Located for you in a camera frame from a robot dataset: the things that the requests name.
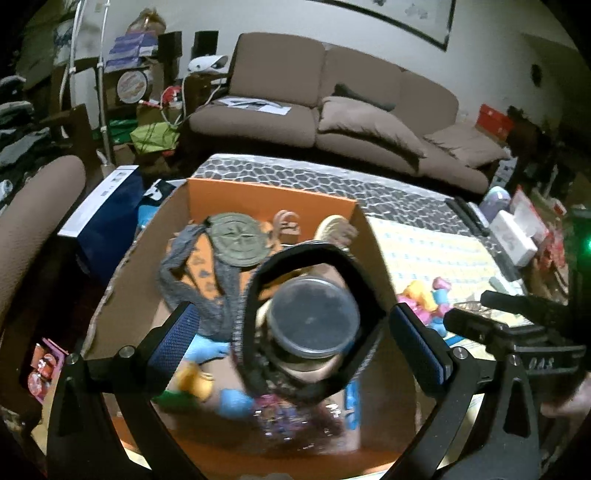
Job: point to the grey pebble pattern table cover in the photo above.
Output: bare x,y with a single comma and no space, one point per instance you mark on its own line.
323,180

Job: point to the round wooden brush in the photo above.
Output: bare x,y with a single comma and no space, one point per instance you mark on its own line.
334,228

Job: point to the red box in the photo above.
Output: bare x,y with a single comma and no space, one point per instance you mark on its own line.
494,119

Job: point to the glittery purple pouch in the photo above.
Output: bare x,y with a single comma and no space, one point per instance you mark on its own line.
300,422

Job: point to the stack of blue boxes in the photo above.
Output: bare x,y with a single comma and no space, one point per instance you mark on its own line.
131,50

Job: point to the green bag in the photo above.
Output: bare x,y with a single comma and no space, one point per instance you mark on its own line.
154,136

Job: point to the small brown cushion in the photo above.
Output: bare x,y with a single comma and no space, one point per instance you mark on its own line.
466,145

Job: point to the orange cardboard box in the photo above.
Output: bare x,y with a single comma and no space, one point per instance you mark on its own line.
258,198

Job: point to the pile of clothes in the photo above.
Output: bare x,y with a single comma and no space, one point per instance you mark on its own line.
21,124

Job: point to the round tin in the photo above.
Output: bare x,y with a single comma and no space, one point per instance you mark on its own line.
133,86

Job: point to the brown armchair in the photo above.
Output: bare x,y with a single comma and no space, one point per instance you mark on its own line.
37,221

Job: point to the white red-edged packet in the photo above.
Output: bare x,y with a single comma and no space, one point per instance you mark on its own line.
531,214

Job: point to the papers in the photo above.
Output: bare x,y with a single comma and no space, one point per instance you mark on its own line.
254,105

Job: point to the small brown toy handbag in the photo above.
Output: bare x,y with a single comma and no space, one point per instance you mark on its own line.
288,228

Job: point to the white pole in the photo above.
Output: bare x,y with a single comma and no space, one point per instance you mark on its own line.
105,92

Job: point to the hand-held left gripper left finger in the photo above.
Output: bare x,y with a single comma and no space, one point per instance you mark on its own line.
180,337

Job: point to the brown sofa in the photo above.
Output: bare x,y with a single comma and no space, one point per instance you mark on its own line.
277,78

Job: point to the red printed packet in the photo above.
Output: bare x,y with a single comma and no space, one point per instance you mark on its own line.
554,247

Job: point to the green hair roller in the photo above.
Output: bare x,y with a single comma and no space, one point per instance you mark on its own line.
174,399

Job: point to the pink packets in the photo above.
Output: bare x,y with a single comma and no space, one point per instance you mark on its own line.
46,369

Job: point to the red white object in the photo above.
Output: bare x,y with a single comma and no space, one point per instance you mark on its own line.
171,97

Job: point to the brown paper bag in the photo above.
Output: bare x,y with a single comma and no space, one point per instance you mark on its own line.
145,22

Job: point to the dark jar with grey lid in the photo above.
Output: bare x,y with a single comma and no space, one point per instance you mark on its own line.
314,318

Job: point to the black remote control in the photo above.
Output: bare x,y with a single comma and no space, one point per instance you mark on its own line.
468,214

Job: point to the white headset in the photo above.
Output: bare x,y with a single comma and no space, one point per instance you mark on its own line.
207,63

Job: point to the lavender container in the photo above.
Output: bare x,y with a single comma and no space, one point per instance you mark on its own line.
495,199

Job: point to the pile of colourful hair rollers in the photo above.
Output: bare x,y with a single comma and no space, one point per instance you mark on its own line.
420,295

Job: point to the dark cushion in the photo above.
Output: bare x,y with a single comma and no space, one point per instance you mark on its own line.
364,94

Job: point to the large brown cushion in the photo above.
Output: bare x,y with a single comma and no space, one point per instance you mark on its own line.
369,124

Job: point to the white carton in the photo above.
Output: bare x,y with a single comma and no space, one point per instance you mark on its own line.
505,170

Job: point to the navy box with white edge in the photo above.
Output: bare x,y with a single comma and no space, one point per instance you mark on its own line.
111,221

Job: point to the light blue hair roller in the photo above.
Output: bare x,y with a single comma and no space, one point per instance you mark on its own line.
203,351

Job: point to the framed wall picture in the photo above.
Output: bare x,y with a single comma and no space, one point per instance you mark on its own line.
415,23

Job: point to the black speaker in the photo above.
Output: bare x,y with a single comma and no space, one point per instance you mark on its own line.
206,44
168,46

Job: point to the dark wall ornament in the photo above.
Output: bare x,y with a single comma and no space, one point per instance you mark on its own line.
537,74

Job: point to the blue plastic clip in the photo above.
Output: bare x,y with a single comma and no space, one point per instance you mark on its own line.
353,401

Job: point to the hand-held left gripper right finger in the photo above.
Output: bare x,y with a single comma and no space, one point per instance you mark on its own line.
418,344

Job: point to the orange yellow hair roller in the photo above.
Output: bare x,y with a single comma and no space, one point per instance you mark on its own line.
196,383

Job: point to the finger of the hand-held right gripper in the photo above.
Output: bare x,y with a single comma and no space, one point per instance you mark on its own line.
475,327
526,307

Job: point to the person's right hand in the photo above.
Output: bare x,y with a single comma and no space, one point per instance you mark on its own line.
579,401

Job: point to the blue white plastic bag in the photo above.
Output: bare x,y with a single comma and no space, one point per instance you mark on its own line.
159,198

